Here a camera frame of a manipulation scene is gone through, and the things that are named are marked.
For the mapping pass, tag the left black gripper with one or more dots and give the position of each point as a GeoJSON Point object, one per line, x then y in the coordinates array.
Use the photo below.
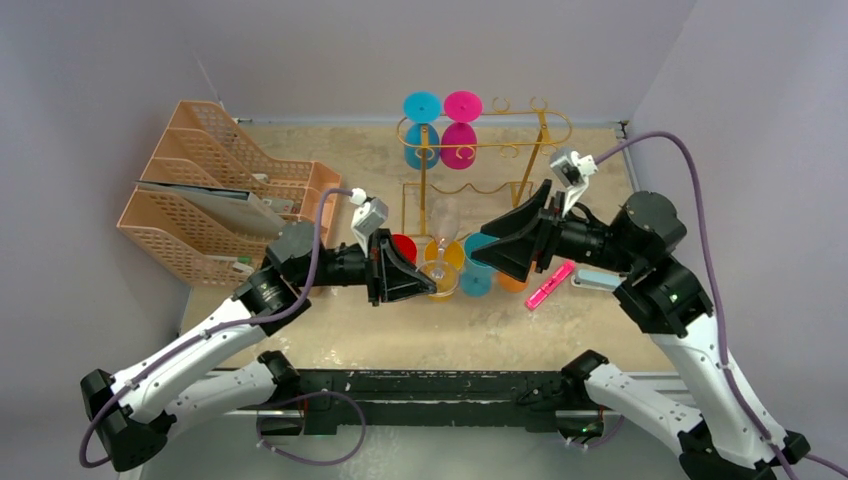
{"type": "Point", "coordinates": [397, 279]}

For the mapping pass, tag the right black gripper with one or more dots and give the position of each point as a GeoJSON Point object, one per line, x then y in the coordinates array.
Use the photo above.
{"type": "Point", "coordinates": [542, 234]}

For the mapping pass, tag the orange wine glass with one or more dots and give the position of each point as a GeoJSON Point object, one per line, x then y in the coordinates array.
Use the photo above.
{"type": "Point", "coordinates": [510, 284]}

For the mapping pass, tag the blue wine glass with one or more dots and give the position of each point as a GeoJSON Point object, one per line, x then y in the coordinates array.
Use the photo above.
{"type": "Point", "coordinates": [421, 108]}
{"type": "Point", "coordinates": [476, 280]}

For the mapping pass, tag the yellow wine glass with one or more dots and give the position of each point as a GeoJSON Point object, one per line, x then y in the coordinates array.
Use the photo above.
{"type": "Point", "coordinates": [443, 265]}

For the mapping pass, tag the clear wine glass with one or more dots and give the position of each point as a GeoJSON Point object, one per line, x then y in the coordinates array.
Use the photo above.
{"type": "Point", "coordinates": [443, 223]}

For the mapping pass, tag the magenta wine glass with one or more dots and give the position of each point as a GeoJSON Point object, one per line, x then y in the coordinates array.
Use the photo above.
{"type": "Point", "coordinates": [458, 141]}

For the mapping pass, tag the red wine glass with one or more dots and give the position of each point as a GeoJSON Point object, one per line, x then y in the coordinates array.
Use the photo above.
{"type": "Point", "coordinates": [406, 246]}

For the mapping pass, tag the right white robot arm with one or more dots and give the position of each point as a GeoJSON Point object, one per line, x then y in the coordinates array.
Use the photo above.
{"type": "Point", "coordinates": [725, 433]}

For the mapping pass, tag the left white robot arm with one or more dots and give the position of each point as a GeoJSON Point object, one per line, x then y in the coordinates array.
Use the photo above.
{"type": "Point", "coordinates": [136, 411]}

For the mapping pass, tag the pink highlighter marker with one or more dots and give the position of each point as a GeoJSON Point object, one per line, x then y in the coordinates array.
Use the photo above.
{"type": "Point", "coordinates": [550, 285]}

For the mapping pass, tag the light blue stapler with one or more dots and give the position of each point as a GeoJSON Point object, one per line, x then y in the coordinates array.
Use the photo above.
{"type": "Point", "coordinates": [595, 280]}

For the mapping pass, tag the grey folder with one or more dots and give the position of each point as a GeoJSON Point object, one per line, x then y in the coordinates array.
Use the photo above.
{"type": "Point", "coordinates": [240, 211]}

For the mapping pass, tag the peach plastic file organizer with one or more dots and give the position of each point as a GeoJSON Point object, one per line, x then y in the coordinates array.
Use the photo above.
{"type": "Point", "coordinates": [203, 145]}

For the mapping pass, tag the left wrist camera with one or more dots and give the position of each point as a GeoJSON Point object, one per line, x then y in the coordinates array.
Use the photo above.
{"type": "Point", "coordinates": [369, 215]}

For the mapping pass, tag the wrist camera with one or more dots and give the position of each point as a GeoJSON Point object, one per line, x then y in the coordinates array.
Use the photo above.
{"type": "Point", "coordinates": [573, 170]}
{"type": "Point", "coordinates": [369, 215]}

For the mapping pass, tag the gold wire glass rack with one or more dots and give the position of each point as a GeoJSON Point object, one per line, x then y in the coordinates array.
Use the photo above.
{"type": "Point", "coordinates": [510, 141]}

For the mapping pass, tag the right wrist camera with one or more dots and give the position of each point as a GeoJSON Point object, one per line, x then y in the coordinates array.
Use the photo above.
{"type": "Point", "coordinates": [573, 170]}

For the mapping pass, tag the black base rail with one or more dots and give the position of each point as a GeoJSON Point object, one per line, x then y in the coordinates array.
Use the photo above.
{"type": "Point", "coordinates": [537, 401]}

